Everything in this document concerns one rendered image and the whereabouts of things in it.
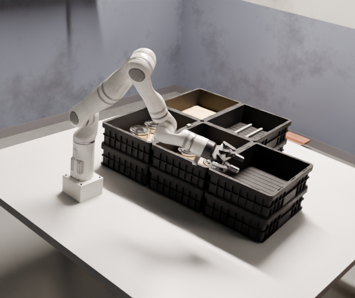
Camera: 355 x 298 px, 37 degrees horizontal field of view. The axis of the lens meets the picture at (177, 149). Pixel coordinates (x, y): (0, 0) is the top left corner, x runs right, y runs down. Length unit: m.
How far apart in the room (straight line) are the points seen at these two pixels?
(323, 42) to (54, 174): 2.89
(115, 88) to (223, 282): 0.80
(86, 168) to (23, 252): 1.04
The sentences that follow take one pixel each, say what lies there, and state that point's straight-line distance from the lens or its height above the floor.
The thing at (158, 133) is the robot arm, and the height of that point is 1.08.
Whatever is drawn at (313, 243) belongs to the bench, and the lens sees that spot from 2.26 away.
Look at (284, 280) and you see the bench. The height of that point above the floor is 0.70.
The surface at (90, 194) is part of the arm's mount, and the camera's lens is 2.31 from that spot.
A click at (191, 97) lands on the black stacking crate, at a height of 0.89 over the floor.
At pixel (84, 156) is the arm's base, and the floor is 0.90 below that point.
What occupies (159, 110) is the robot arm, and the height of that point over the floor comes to 1.19.
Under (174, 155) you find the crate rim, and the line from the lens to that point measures 2.24.
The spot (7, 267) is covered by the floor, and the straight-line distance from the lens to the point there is 3.08.
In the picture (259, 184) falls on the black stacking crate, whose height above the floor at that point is 0.83.
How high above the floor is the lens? 1.92
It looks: 26 degrees down
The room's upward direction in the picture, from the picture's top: 7 degrees clockwise
